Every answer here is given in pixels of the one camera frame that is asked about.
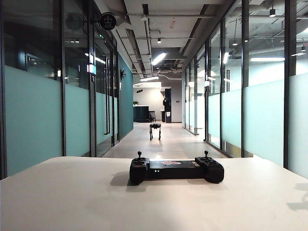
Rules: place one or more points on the round pendant ceiling lamp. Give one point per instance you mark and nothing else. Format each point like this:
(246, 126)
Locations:
(234, 43)

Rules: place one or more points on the lit room display panel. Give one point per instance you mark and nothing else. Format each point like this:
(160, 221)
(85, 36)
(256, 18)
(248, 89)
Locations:
(92, 69)

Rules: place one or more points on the long linear ceiling light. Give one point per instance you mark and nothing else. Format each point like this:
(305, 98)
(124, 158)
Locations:
(158, 58)
(149, 78)

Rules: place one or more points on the black handheld remote control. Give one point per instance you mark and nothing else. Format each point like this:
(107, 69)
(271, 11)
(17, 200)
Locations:
(178, 169)

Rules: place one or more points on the dark bar counter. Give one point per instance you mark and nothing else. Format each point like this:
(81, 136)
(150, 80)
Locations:
(140, 114)

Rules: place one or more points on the small green potted plant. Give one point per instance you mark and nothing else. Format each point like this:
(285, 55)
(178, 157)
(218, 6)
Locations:
(135, 103)

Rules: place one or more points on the dark bar stool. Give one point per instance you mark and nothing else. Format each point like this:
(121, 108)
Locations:
(152, 115)

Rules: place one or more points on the black quadruped robot dog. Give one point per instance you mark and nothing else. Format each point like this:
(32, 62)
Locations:
(155, 128)

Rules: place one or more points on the round black hanging sign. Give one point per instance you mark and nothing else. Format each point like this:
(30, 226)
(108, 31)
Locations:
(107, 21)

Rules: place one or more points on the small lit door sign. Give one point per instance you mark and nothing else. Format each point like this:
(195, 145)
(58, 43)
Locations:
(206, 83)

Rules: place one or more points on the black wall ornament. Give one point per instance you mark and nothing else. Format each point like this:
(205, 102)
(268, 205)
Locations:
(123, 73)

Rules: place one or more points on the round grey glass sign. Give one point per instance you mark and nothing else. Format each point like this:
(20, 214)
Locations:
(73, 21)

